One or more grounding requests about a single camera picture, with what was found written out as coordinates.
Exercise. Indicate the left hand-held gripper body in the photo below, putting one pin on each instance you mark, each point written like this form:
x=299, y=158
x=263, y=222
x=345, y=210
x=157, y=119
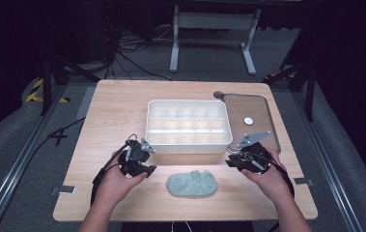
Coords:
x=135, y=154

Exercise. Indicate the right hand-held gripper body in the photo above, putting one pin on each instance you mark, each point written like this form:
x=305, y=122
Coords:
x=254, y=158

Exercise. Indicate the light green sock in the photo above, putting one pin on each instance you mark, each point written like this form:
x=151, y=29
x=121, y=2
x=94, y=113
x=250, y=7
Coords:
x=191, y=184

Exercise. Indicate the white divided storage box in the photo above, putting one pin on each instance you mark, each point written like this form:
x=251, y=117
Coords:
x=188, y=125

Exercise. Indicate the person's right hand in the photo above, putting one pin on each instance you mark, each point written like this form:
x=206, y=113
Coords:
x=269, y=182

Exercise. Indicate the person's left hand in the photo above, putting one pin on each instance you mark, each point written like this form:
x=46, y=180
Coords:
x=119, y=183

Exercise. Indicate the transparent box lid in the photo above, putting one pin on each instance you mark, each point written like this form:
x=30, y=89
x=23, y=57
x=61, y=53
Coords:
x=251, y=116

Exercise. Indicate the black tripod stand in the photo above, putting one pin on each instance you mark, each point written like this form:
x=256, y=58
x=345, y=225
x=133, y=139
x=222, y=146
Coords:
x=303, y=77
x=53, y=74

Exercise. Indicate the grey metal table bracket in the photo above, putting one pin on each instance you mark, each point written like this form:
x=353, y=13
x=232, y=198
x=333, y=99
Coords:
x=63, y=190
x=303, y=181

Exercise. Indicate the grey metal floor rail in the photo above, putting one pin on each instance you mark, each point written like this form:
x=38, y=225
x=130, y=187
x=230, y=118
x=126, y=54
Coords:
x=19, y=164
x=328, y=161

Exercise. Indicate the white metal stand frame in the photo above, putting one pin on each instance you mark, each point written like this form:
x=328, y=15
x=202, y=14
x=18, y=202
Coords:
x=214, y=21

